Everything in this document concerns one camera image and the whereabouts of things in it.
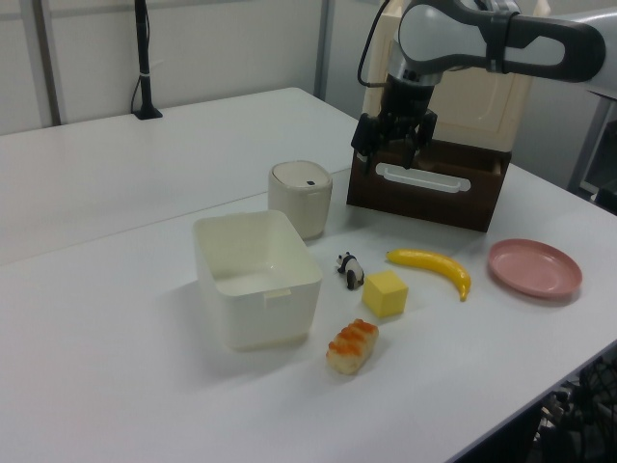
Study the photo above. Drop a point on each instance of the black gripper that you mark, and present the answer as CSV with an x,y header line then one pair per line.
x,y
407,101

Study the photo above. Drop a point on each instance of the yellow cube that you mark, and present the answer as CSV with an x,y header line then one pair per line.
x,y
383,296

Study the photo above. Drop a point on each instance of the white grey Franka robot arm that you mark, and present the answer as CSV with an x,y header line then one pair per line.
x,y
434,34

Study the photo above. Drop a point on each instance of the white plastic box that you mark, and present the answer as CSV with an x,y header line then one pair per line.
x,y
270,328

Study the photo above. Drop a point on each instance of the brown wooden drawer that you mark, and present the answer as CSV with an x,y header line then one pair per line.
x,y
434,205

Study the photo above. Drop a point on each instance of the cream plastic cabinet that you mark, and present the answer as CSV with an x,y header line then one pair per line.
x,y
482,111

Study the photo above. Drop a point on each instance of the cream lidded trash can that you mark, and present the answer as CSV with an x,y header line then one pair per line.
x,y
301,207

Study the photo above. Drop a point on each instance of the yellow toy banana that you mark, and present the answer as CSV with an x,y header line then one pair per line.
x,y
434,263

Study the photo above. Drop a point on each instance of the toy panda figure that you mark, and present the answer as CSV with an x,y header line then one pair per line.
x,y
353,271

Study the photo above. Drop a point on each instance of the pink plate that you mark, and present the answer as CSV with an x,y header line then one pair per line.
x,y
535,267

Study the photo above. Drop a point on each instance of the orange bread roll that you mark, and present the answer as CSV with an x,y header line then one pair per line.
x,y
352,347

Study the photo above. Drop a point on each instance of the black mesh chair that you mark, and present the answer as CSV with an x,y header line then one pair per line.
x,y
588,410

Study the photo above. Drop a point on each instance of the grey metal frame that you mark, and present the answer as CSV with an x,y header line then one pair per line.
x,y
585,144

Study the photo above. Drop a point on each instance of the black camera pole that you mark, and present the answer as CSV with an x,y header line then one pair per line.
x,y
143,58

